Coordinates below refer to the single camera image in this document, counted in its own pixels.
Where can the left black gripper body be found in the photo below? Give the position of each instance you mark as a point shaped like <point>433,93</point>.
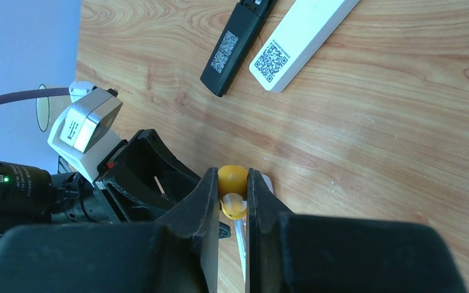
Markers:
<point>140,180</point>

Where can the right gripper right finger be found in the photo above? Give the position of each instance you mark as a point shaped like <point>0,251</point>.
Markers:
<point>277,238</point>

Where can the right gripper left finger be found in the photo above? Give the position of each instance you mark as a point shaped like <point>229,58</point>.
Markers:
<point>190,244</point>

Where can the yellow handled screwdriver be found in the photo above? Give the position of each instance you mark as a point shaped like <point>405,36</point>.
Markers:
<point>232,188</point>

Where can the short white remote control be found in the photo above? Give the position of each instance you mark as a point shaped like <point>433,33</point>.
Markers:
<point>240,228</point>

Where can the black remote control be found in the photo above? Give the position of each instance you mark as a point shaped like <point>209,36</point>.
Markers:
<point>238,36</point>

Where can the long white remote control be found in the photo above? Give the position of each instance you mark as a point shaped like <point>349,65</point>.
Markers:
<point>302,31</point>

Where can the beige mug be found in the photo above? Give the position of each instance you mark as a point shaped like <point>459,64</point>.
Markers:
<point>48,108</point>

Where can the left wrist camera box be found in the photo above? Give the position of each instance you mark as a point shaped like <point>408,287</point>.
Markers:
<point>82,134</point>

